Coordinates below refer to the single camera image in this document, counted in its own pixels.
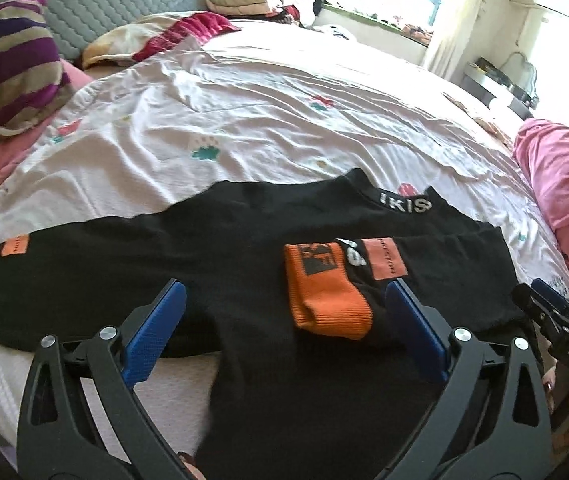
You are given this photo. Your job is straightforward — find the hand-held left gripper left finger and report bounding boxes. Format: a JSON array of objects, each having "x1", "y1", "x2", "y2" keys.
[{"x1": 17, "y1": 280, "x2": 200, "y2": 480}]

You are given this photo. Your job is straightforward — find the cream pillow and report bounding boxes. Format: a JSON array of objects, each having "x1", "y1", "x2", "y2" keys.
[{"x1": 82, "y1": 12, "x2": 185, "y2": 68}]

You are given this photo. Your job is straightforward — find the cluttered metal desk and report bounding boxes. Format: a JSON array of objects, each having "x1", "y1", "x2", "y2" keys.
[{"x1": 459, "y1": 50, "x2": 540, "y2": 121}]

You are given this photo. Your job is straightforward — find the red cloth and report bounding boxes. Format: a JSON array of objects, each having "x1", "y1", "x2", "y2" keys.
[{"x1": 132, "y1": 11, "x2": 240, "y2": 63}]

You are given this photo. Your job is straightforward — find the cream curtain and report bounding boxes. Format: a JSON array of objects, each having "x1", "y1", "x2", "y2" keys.
[{"x1": 419, "y1": 0, "x2": 505, "y2": 86}]

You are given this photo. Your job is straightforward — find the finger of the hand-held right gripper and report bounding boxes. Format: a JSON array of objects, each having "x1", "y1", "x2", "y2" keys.
[{"x1": 512, "y1": 279, "x2": 569, "y2": 331}]

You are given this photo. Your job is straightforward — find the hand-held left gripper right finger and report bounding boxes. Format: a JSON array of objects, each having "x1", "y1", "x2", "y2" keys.
[{"x1": 375, "y1": 277, "x2": 553, "y2": 480}]

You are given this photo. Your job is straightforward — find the purple striped pillow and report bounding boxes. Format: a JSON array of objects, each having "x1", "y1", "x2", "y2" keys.
[{"x1": 0, "y1": 0, "x2": 75, "y2": 141}]

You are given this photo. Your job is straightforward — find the white printed bed sheet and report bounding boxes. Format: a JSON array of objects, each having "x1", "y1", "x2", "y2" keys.
[{"x1": 0, "y1": 17, "x2": 569, "y2": 480}]

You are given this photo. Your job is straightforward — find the black sweater with orange cuffs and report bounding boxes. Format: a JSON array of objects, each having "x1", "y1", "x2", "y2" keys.
[{"x1": 0, "y1": 169, "x2": 540, "y2": 480}]

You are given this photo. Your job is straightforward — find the pink quilt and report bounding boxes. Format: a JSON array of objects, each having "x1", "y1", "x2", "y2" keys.
[{"x1": 512, "y1": 117, "x2": 569, "y2": 321}]

